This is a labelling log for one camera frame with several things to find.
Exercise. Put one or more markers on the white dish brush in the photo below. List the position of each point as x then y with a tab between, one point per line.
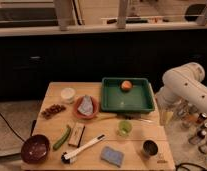
68	157

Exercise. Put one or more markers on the orange plate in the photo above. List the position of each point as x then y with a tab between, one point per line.
79	115

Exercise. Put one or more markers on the dark purple bowl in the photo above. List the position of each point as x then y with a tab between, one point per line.
35	149

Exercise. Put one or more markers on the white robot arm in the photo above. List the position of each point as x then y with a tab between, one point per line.
182	83

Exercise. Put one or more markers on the green plastic cup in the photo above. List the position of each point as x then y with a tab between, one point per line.
124	128

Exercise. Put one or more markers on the white small cup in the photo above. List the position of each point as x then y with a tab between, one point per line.
68	94

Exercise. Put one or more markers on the dark metal cup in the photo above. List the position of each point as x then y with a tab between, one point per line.
149	149

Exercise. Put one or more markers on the wooden table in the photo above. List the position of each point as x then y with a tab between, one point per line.
144	128

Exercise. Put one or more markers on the knife with wooden handle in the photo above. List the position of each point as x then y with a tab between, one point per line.
127	117

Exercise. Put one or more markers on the blue sponge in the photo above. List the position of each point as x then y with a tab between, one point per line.
112	156

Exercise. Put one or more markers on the orange fruit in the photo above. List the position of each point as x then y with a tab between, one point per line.
126	85

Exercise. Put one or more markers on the green cucumber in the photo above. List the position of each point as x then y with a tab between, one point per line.
60	141

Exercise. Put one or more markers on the green plastic tray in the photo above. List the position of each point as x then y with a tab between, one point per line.
137	100

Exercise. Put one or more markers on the spice bottle rack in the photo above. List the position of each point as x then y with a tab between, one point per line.
194	121

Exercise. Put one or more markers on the grey crumpled cloth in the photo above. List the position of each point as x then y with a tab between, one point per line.
86	106

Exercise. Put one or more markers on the wooden block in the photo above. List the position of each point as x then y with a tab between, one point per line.
76	134

